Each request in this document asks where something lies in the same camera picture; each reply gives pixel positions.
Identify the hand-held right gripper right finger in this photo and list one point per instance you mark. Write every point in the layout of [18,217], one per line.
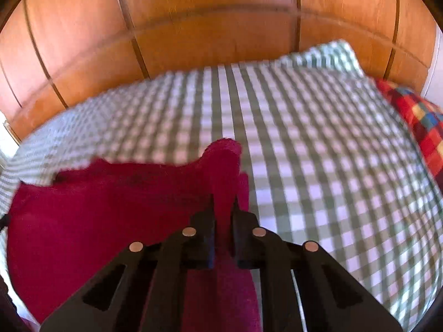
[237,242]

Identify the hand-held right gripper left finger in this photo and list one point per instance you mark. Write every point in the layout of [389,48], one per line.
[209,242]

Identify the red knitted sweater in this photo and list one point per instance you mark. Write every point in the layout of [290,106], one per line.
[103,214]

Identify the green checked bedsheet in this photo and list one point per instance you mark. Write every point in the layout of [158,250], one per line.
[311,145]

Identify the wooden headboard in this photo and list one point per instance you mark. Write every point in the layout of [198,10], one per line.
[207,41]

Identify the multicoloured checked cloth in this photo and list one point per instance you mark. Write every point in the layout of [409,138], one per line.
[415,117]

